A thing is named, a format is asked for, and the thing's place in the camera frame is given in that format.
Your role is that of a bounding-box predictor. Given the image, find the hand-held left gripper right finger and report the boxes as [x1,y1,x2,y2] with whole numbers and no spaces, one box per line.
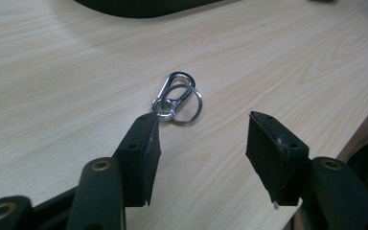
[244,110,311,207]

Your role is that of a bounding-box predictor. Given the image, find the dark rounded object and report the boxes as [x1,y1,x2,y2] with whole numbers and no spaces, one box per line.
[73,0,225,19]

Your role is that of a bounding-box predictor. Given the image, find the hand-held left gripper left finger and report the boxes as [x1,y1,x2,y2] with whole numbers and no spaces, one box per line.
[112,111,163,208]

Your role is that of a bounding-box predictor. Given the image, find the silver key ring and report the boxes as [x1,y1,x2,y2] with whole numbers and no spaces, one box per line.
[164,83,204,125]

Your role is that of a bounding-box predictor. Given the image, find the silver carabiner clip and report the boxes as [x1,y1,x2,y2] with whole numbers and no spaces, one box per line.
[151,71,196,122]

